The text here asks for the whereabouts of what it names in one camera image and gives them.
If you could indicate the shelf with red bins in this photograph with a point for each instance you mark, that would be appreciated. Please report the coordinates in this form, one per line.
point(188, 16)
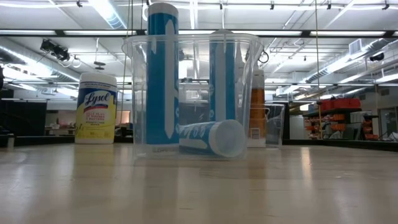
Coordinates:
point(339, 118)

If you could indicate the silver ventilation duct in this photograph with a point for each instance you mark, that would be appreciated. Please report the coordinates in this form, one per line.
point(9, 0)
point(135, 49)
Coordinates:
point(342, 68)

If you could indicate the Lysol wipes canister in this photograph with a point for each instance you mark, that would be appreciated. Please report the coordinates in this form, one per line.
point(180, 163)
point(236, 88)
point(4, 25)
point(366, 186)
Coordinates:
point(96, 109)

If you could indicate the orange sealant tube with nozzle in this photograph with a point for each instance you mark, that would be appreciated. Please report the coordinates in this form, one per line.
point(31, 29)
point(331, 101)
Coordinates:
point(257, 105)

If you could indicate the black aluminium table frame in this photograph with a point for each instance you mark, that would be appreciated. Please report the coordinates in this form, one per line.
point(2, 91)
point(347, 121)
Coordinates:
point(342, 145)

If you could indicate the black ceiling-mounted camera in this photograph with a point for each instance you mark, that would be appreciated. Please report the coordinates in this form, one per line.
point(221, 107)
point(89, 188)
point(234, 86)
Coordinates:
point(56, 50)

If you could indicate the black partition wall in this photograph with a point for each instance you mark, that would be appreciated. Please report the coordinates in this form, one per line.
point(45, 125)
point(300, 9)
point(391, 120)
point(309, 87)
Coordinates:
point(23, 118)

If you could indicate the blue silicone sealant tube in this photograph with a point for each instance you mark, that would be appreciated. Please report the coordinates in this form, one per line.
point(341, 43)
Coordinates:
point(157, 93)
point(217, 138)
point(222, 87)

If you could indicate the large clear plastic bin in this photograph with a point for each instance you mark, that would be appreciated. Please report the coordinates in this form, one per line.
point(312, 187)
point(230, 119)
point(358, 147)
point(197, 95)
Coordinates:
point(192, 93)

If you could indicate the small clear plastic container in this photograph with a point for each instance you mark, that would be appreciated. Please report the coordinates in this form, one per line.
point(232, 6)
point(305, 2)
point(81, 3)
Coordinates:
point(275, 124)

